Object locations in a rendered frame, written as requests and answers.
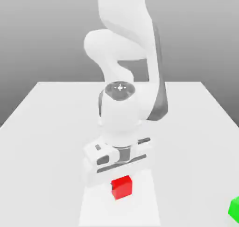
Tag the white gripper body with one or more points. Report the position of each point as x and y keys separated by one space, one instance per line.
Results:
x=119 y=172

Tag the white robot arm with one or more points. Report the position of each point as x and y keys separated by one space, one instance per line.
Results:
x=121 y=49

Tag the small red cube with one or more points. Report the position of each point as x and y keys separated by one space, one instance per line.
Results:
x=122 y=187

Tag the small green cube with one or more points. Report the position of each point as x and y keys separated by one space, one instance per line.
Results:
x=234 y=208

